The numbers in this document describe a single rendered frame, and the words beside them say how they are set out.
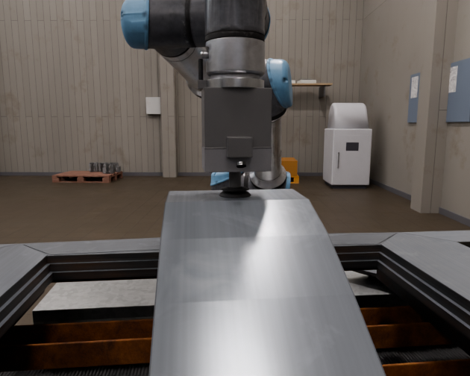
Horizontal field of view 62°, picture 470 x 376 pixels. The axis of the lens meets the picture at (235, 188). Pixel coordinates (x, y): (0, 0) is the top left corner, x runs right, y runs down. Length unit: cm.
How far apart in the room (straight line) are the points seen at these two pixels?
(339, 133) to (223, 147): 659
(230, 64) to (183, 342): 31
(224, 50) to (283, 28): 841
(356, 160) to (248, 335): 686
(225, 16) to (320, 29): 852
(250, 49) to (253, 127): 9
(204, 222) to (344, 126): 675
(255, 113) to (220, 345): 28
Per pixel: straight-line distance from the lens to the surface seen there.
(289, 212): 46
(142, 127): 887
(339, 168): 709
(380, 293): 114
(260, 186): 121
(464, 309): 71
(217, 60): 49
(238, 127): 48
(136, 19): 63
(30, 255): 90
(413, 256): 87
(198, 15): 60
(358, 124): 723
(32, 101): 974
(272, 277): 38
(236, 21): 49
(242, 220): 44
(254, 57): 49
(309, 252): 41
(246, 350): 33
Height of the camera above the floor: 112
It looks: 9 degrees down
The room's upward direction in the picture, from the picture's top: straight up
